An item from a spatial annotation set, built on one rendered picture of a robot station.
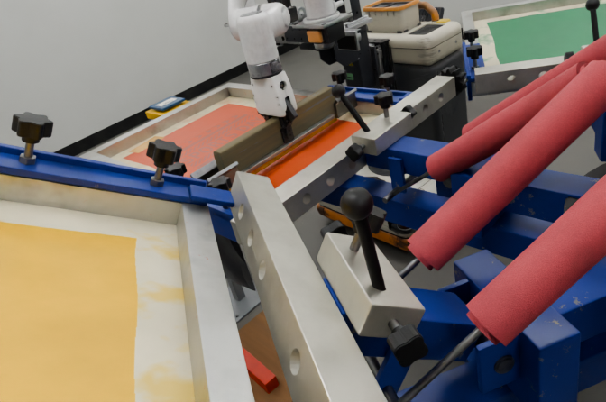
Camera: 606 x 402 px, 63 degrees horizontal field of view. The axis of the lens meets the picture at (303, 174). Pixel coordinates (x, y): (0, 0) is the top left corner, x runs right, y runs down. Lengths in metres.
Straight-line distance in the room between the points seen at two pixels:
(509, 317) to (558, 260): 0.07
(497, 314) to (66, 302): 0.41
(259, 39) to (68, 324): 0.75
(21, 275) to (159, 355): 0.17
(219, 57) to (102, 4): 1.33
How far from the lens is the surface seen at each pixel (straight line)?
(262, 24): 1.11
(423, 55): 2.16
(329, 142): 1.24
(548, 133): 0.60
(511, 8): 2.10
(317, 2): 1.70
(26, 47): 4.74
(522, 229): 0.93
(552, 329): 0.59
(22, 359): 0.49
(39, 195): 0.71
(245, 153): 1.12
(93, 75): 4.93
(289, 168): 1.17
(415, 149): 0.95
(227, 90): 1.79
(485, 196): 0.59
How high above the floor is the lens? 1.47
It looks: 28 degrees down
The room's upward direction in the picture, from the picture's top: 14 degrees counter-clockwise
